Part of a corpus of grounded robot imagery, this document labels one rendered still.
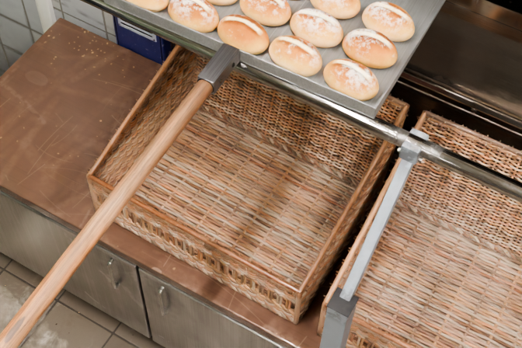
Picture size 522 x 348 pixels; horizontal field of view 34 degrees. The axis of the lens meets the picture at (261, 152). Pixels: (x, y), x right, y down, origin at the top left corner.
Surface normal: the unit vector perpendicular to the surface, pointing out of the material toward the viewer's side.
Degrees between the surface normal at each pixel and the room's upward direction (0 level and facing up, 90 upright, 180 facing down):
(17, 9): 90
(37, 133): 0
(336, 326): 90
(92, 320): 0
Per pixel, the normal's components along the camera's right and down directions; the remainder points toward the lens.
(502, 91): -0.47, 0.46
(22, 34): -0.50, 0.70
